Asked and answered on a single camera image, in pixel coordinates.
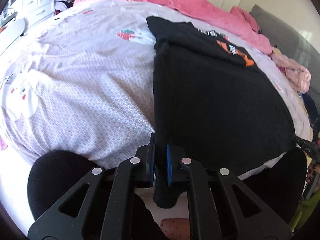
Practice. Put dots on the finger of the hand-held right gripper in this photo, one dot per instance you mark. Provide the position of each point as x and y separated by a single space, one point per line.
306 146

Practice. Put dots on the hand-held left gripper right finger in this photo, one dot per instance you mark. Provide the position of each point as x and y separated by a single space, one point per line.
170 166

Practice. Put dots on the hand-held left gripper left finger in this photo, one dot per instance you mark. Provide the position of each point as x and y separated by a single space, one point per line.
150 166

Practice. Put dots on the black sweater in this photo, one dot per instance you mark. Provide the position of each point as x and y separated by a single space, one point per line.
212 100

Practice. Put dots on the lime green cloth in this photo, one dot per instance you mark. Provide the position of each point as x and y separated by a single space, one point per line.
305 213

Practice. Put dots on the dark blue garment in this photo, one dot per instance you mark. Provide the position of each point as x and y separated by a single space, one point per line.
312 110

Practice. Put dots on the pink dotted slipper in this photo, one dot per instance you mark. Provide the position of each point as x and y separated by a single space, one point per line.
175 227

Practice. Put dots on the pink fluffy garment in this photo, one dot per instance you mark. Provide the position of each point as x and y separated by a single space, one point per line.
295 75

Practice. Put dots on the red sequined cloth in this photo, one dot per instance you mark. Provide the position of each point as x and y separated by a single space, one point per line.
283 69

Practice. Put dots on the lilac printed bed sheet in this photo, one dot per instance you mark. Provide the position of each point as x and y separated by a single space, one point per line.
87 92

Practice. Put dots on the grey quilted headboard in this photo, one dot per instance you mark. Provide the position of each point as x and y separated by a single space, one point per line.
282 27

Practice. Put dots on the pink duvet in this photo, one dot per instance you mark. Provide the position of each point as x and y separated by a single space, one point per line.
175 2

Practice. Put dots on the white oval panel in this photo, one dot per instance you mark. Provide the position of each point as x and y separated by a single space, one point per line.
15 30

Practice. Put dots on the white dresser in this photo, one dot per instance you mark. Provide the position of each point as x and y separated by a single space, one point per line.
37 5

